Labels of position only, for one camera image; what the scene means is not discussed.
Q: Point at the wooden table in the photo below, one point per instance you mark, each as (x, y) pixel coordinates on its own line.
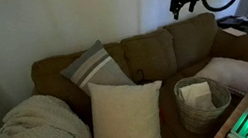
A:
(238, 107)

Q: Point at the dark side table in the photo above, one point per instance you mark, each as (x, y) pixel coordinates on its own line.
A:
(241, 23)

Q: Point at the white tasselled pillow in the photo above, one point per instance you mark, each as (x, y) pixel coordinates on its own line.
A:
(232, 72)

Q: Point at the white folded cloth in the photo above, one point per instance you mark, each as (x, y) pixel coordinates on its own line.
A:
(197, 95)

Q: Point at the grey striped pillow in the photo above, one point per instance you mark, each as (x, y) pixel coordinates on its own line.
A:
(97, 68)

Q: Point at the grey woven basket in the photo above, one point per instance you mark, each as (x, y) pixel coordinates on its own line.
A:
(200, 118)

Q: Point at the plain cream square pillow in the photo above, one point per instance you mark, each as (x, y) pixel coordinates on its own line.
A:
(125, 119)

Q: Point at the white paper sheet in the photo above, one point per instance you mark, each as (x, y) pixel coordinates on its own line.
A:
(234, 31)

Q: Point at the brown sofa back cushion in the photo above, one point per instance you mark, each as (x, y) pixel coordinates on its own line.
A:
(150, 56)
(193, 40)

